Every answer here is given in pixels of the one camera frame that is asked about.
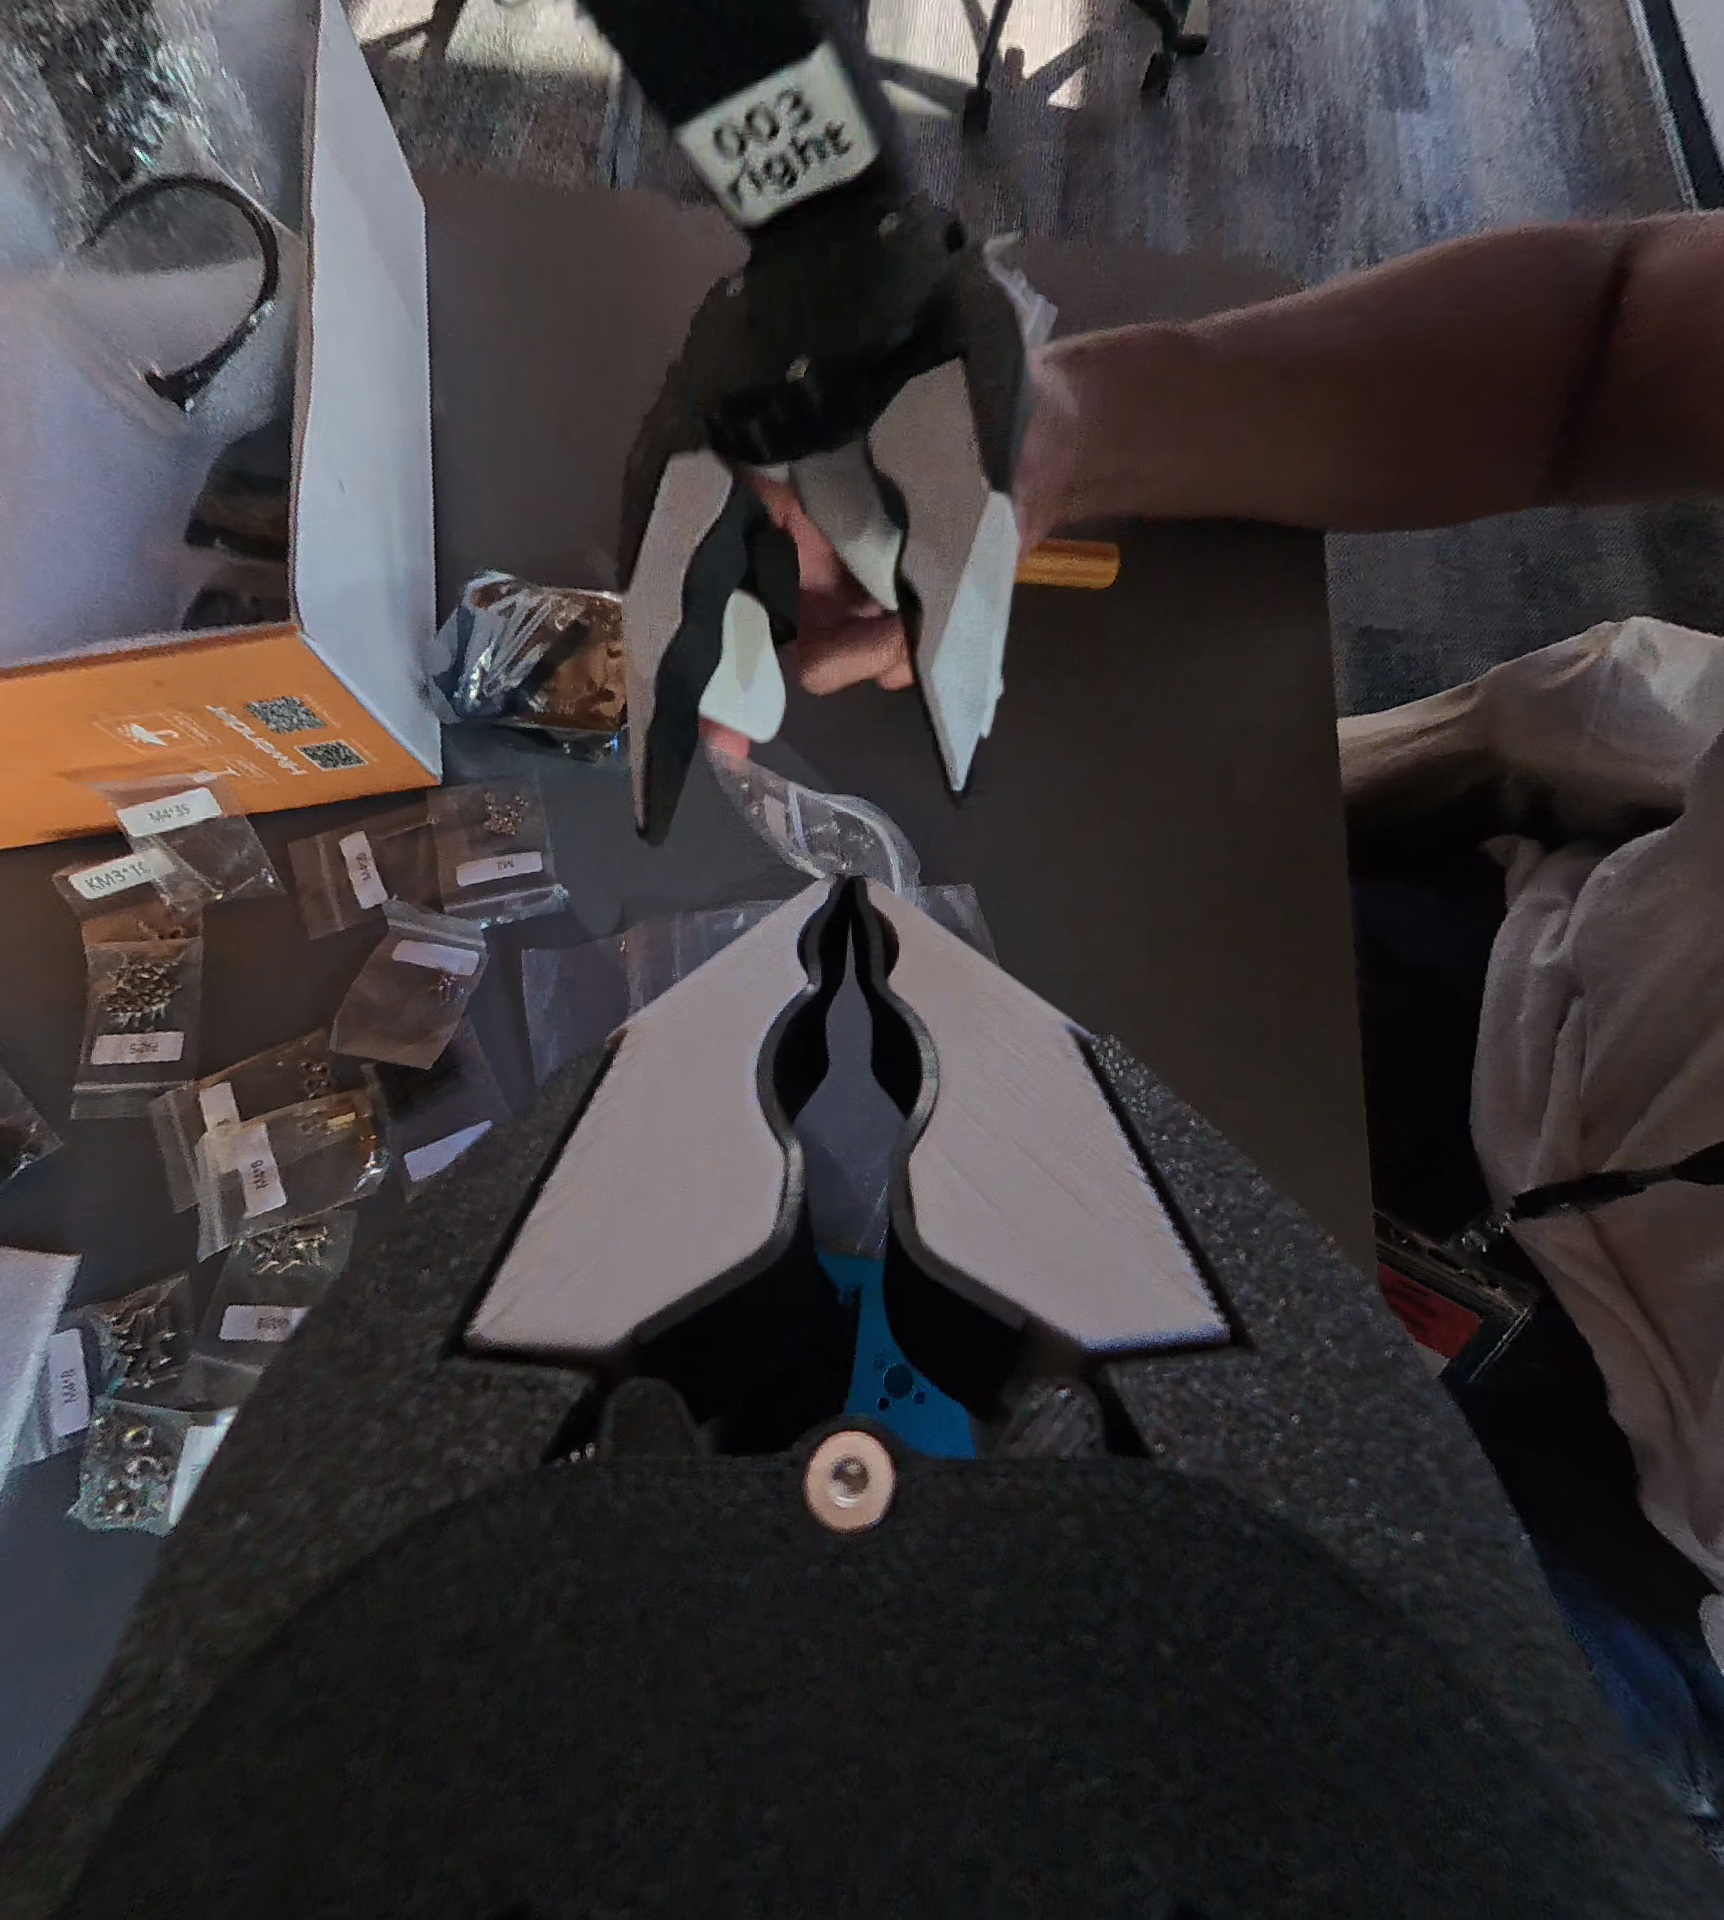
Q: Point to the silver antistatic bag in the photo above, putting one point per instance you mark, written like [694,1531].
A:
[532,644]

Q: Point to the pile of labelled screw bags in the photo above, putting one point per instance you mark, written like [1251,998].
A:
[142,990]

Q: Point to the gold metal cylinder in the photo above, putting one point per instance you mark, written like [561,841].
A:
[1072,567]

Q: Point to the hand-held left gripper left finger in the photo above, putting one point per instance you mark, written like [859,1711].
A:
[652,1171]

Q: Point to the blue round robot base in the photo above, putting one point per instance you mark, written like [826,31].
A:
[892,1351]

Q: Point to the person's right hand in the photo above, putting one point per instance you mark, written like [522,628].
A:
[846,639]

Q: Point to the grey desk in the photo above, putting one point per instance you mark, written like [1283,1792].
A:
[1177,901]

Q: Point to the white foam box insert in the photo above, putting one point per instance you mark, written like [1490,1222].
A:
[22,451]

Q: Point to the orange cardboard box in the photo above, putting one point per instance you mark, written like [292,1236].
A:
[52,735]

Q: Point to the small clear screw bag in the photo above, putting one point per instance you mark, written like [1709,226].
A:
[817,832]

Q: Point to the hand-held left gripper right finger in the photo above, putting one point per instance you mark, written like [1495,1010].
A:
[1057,1184]

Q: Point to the red black badge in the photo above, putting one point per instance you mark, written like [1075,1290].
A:
[1446,1290]

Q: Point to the person's right forearm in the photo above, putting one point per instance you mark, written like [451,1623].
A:
[1403,391]

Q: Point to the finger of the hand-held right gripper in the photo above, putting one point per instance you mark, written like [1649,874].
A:
[674,571]
[952,601]

